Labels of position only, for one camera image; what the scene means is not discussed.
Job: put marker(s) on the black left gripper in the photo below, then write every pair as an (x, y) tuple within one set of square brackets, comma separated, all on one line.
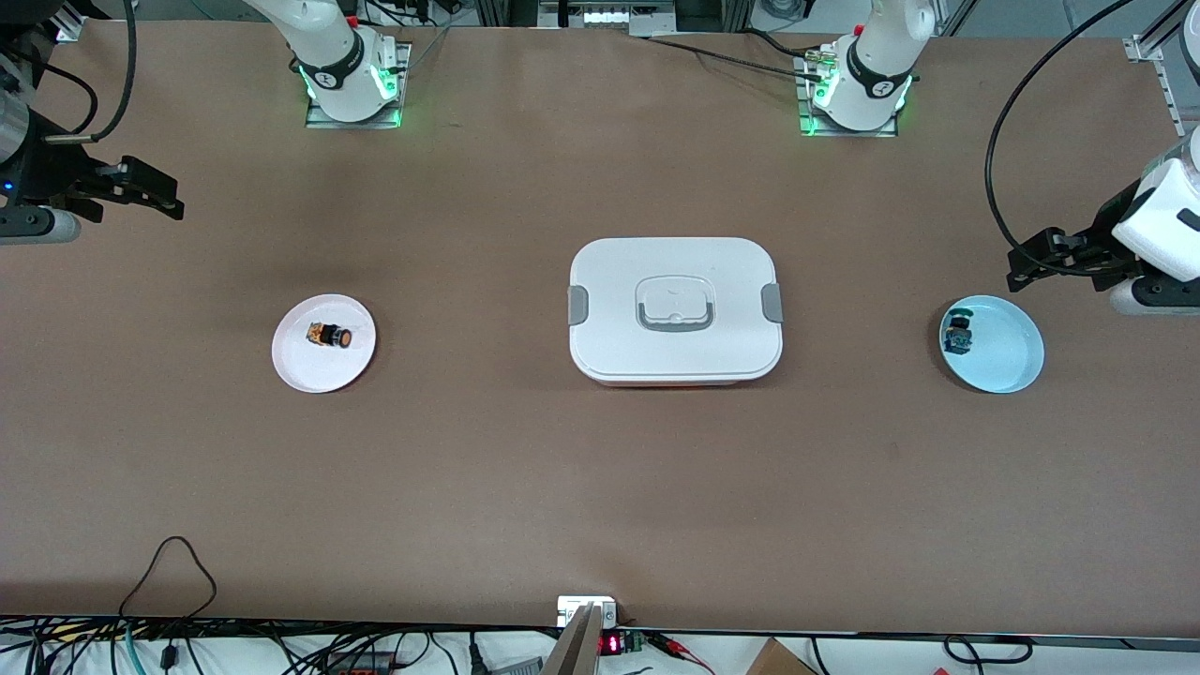
[(1112, 230)]

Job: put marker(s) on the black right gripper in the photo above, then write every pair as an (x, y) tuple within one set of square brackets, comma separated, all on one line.
[(47, 175)]

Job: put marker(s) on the orange push-button switch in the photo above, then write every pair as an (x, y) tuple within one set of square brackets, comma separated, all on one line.
[(330, 335)]

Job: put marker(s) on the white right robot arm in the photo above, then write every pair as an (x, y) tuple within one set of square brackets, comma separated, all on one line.
[(337, 89)]

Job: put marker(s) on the white lidded box grey latches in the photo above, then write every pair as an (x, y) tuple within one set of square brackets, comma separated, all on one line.
[(675, 352)]

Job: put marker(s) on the brown cardboard box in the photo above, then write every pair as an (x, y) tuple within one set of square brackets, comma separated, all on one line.
[(778, 661)]

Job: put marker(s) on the light blue round plate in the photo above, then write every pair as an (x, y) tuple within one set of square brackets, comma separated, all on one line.
[(1008, 352)]

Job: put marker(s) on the pink round plate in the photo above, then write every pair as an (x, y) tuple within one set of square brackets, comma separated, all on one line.
[(319, 370)]

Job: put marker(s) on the red digit display board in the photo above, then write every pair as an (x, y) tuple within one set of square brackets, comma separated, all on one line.
[(614, 644)]

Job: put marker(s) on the aluminium profile bar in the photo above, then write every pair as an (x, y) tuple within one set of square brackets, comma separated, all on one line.
[(577, 647)]

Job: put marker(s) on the blue push-button switch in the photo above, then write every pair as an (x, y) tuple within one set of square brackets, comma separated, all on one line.
[(959, 336)]

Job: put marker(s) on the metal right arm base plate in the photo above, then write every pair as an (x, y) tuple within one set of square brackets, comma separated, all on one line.
[(323, 119)]

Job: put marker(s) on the aluminium frame rail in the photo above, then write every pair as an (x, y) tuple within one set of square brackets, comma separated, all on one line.
[(1172, 89)]

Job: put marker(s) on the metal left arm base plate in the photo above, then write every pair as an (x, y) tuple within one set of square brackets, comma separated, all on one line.
[(811, 127)]

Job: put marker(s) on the small white bracket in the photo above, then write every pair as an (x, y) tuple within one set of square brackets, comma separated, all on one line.
[(572, 607)]

